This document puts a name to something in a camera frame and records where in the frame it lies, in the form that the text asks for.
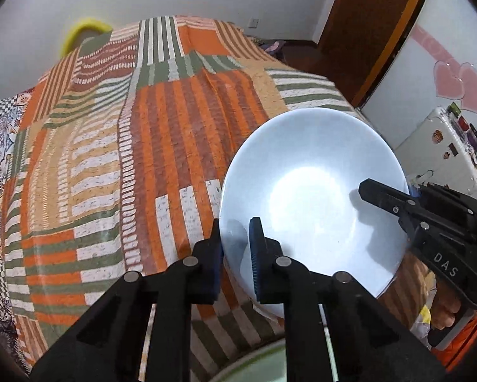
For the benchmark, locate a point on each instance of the person's right hand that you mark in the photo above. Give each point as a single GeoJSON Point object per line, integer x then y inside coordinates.
{"type": "Point", "coordinates": [443, 304]}

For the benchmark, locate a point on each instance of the wall socket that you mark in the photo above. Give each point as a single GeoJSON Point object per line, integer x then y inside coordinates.
{"type": "Point", "coordinates": [254, 22]}

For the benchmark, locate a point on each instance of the white printed cloth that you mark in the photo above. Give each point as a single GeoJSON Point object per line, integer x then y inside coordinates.
{"type": "Point", "coordinates": [421, 322]}

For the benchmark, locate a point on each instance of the white wardrobe panel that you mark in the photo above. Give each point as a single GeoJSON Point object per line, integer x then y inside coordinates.
{"type": "Point", "coordinates": [453, 20]}

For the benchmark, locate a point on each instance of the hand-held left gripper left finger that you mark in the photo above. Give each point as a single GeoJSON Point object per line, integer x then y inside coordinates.
{"type": "Point", "coordinates": [216, 270]}

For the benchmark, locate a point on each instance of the orange striped blanket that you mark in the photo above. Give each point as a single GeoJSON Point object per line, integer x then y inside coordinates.
{"type": "Point", "coordinates": [143, 143]}

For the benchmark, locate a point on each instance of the pink heart sticker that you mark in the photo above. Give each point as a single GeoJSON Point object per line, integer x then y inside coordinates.
{"type": "Point", "coordinates": [461, 83]}

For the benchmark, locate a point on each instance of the person's right forearm orange sleeve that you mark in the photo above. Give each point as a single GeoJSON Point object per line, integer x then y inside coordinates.
{"type": "Point", "coordinates": [467, 338]}

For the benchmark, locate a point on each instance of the yellow hoop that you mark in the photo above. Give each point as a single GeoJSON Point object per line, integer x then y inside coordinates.
{"type": "Point", "coordinates": [79, 32]}

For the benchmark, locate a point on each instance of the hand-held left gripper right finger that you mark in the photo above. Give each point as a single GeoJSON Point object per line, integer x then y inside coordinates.
{"type": "Point", "coordinates": [256, 262]}

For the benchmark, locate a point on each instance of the green bowl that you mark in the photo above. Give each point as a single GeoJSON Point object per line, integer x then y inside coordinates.
{"type": "Point", "coordinates": [258, 360]}

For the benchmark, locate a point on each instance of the white suitcase with stickers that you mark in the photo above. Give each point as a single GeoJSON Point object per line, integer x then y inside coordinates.
{"type": "Point", "coordinates": [441, 143]}

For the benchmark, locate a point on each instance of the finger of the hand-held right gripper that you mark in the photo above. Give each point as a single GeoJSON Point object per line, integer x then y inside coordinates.
{"type": "Point", "coordinates": [389, 201]}
{"type": "Point", "coordinates": [445, 201]}

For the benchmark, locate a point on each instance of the brown wooden door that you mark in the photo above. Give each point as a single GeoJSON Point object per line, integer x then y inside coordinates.
{"type": "Point", "coordinates": [365, 28]}

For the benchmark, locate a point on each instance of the white bowl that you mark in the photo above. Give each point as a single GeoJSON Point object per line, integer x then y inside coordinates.
{"type": "Point", "coordinates": [310, 191]}

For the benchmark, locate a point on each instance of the purple slipper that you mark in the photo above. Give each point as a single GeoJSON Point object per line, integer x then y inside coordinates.
{"type": "Point", "coordinates": [272, 46]}

